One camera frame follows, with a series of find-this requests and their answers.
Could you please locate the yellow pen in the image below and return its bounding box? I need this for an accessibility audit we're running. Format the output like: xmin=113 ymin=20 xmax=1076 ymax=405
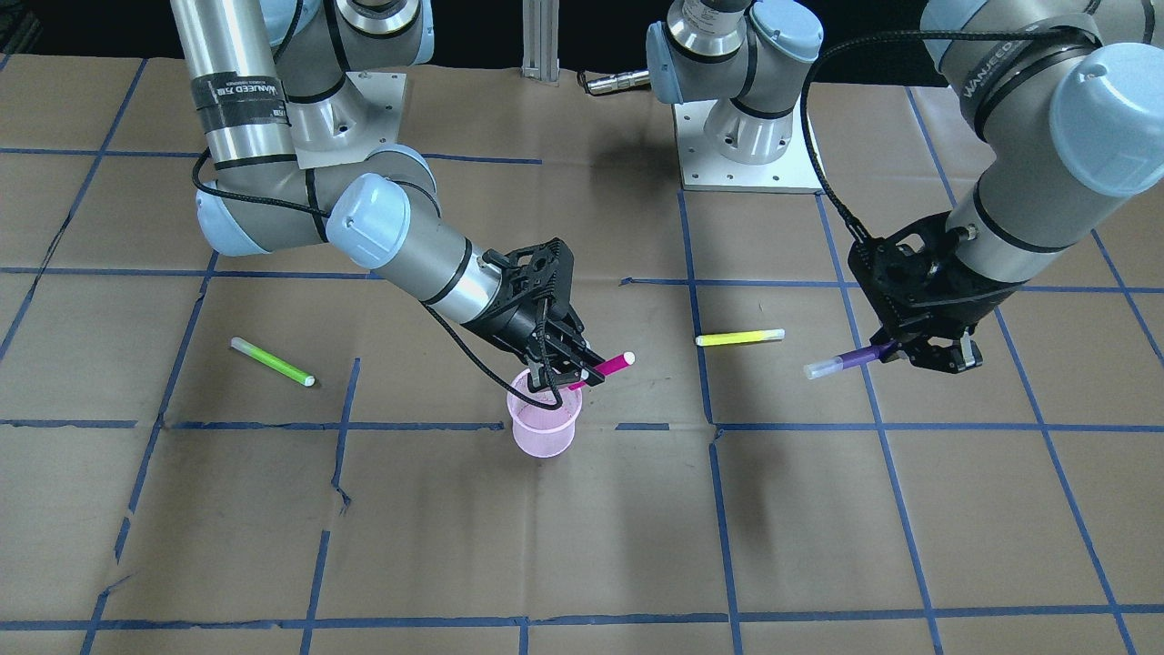
xmin=695 ymin=328 xmax=786 ymax=348

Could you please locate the pink pen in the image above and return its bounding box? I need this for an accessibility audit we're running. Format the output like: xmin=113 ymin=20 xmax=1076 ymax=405
xmin=567 ymin=351 xmax=636 ymax=391

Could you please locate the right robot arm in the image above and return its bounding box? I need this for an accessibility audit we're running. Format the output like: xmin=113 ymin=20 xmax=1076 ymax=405
xmin=171 ymin=1 xmax=606 ymax=391

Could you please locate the pink mesh cup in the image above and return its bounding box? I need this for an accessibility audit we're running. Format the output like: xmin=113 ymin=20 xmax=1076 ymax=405
xmin=508 ymin=387 xmax=585 ymax=458

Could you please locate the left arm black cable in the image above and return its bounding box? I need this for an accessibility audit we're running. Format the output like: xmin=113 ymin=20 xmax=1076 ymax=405
xmin=799 ymin=24 xmax=1101 ymax=247

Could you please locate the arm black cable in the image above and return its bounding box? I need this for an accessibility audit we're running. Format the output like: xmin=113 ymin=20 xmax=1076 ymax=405
xmin=799 ymin=24 xmax=1101 ymax=247
xmin=191 ymin=145 xmax=565 ymax=412

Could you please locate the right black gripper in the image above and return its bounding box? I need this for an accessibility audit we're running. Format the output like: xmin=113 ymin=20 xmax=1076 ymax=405
xmin=464 ymin=238 xmax=606 ymax=390

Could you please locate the brown paper table cover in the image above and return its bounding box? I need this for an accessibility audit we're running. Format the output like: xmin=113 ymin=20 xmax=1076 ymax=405
xmin=1 ymin=55 xmax=1161 ymax=654

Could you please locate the green pen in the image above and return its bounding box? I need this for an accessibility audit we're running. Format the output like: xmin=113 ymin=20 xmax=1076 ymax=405
xmin=229 ymin=337 xmax=315 ymax=389

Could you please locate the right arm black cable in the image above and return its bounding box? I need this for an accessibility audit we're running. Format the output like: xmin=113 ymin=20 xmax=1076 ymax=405
xmin=191 ymin=145 xmax=565 ymax=412

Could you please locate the aluminium frame post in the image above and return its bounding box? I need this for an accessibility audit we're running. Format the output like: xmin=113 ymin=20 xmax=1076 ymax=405
xmin=520 ymin=0 xmax=560 ymax=86

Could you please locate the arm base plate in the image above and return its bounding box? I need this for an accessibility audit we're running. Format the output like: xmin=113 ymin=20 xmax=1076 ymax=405
xmin=286 ymin=71 xmax=407 ymax=169
xmin=673 ymin=99 xmax=822 ymax=194

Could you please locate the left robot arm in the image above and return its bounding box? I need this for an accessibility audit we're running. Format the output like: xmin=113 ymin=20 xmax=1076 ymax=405
xmin=646 ymin=1 xmax=1161 ymax=378

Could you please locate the purple pen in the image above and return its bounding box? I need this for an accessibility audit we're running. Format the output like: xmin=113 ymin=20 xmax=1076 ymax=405
xmin=803 ymin=341 xmax=897 ymax=380

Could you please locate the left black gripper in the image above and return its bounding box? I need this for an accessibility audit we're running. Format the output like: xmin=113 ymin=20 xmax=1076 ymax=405
xmin=849 ymin=212 xmax=1029 ymax=373

